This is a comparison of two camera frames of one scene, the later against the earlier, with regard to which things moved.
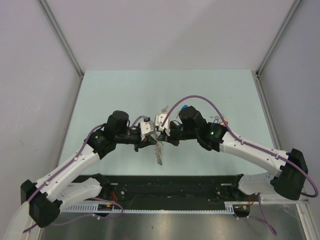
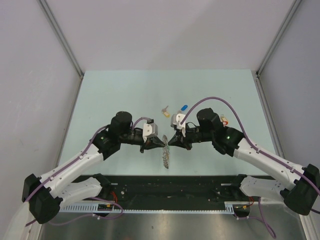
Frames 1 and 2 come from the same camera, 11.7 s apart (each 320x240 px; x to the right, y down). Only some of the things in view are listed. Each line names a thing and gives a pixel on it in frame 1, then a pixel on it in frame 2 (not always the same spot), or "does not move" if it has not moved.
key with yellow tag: [164, 110] does not move
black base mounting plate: [175, 189] does not move
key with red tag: [222, 123] does not move
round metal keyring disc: [158, 152] to [166, 151]
